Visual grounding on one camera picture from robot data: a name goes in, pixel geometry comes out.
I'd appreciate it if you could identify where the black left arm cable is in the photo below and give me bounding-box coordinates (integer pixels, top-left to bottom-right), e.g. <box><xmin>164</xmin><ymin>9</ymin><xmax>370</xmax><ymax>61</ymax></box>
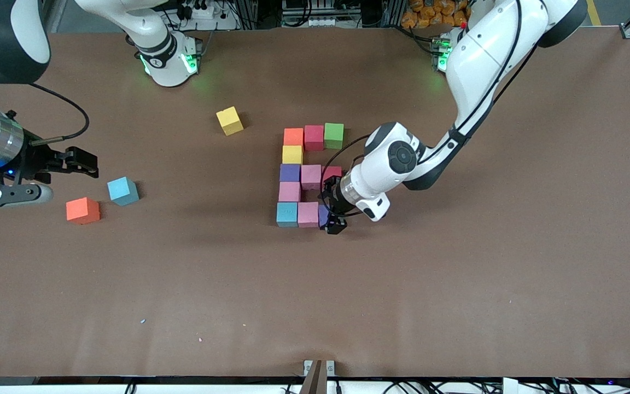
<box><xmin>319</xmin><ymin>0</ymin><xmax>548</xmax><ymax>217</ymax></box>

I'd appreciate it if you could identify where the metal mount bracket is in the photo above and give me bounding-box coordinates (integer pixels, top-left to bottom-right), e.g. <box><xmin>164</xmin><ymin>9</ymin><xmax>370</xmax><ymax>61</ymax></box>
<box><xmin>300</xmin><ymin>360</ymin><xmax>336</xmax><ymax>394</ymax></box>

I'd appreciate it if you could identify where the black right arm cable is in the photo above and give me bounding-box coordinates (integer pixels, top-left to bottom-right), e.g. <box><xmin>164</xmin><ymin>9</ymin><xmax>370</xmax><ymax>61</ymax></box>
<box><xmin>0</xmin><ymin>82</ymin><xmax>90</xmax><ymax>144</ymax></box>

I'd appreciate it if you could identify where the pile of orange objects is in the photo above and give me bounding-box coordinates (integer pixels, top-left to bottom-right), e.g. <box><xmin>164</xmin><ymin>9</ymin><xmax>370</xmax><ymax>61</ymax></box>
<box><xmin>401</xmin><ymin>0</ymin><xmax>471</xmax><ymax>29</ymax></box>

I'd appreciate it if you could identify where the brown table mat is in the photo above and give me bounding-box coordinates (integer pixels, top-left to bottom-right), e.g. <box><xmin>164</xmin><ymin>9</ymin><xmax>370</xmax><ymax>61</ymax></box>
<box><xmin>0</xmin><ymin>27</ymin><xmax>630</xmax><ymax>378</ymax></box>

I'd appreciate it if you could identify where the teal foam cube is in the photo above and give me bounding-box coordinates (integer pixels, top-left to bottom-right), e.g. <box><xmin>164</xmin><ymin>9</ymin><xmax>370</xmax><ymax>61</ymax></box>
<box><xmin>107</xmin><ymin>176</ymin><xmax>140</xmax><ymax>207</ymax></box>
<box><xmin>276</xmin><ymin>202</ymin><xmax>299</xmax><ymax>228</ymax></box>

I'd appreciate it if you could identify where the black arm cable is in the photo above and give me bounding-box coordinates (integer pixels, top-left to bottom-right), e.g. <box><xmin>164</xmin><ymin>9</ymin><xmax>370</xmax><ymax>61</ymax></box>
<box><xmin>319</xmin><ymin>0</ymin><xmax>548</xmax><ymax>217</ymax></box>
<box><xmin>0</xmin><ymin>82</ymin><xmax>90</xmax><ymax>144</ymax></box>

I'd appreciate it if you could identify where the green foam cube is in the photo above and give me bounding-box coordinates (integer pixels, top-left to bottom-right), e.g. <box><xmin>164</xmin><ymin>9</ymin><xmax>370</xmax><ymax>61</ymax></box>
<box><xmin>324</xmin><ymin>123</ymin><xmax>345</xmax><ymax>150</ymax></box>

